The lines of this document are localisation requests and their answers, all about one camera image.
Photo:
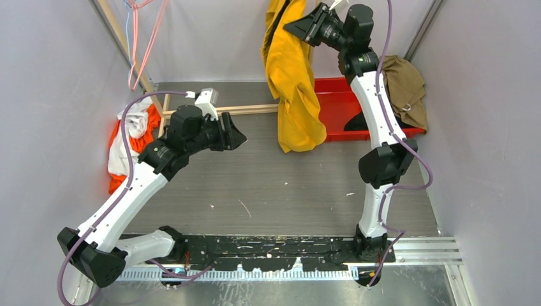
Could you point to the yellow pleated skirt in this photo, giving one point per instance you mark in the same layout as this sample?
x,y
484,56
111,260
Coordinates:
x,y
291,84

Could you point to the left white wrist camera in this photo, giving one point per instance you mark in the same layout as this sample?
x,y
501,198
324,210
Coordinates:
x,y
206,102

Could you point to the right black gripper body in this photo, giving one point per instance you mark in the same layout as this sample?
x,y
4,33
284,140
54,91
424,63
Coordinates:
x,y
331,34

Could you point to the white cloth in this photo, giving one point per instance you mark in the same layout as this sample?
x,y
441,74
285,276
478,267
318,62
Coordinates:
x,y
135,125

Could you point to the black garment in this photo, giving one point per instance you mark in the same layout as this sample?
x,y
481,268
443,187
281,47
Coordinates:
x,y
357,123

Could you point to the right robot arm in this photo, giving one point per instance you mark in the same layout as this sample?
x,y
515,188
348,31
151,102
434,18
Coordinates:
x,y
391,150

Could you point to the red plastic bin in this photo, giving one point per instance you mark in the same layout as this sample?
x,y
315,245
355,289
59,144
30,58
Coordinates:
x,y
339,105

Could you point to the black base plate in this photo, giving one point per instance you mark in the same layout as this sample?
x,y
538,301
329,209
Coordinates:
x,y
273,253

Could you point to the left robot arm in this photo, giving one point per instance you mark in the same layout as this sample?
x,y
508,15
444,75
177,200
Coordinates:
x,y
96,248

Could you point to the blue wire hanger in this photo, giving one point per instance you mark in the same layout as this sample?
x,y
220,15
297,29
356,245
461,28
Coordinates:
x,y
129,10

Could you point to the aluminium rail frame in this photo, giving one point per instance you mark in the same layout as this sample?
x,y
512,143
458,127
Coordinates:
x,y
290,270

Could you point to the wooden clothes rack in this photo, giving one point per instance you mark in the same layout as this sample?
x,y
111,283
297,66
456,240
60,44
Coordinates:
x,y
236,110

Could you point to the tan brown garment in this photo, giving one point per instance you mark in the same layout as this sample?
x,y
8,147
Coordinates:
x,y
405,89

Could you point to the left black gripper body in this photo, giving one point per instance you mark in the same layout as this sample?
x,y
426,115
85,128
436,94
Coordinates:
x,y
212,136

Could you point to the orange cloth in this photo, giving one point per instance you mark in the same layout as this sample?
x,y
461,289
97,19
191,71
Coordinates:
x,y
154,121

